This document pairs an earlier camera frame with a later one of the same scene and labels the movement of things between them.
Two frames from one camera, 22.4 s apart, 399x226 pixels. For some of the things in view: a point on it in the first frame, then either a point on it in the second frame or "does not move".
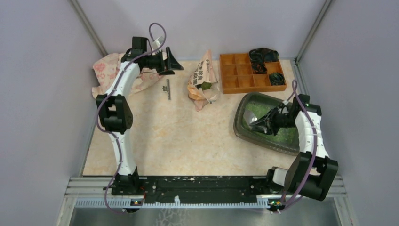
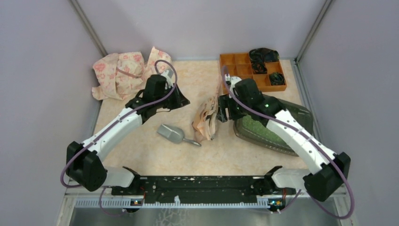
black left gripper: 172,63 -> 180,100
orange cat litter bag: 203,88 -> 203,126
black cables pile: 258,57 does not move
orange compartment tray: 237,75 does not move
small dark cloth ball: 277,78 does not move
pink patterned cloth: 107,67 does not move
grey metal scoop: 249,117 -> 174,134
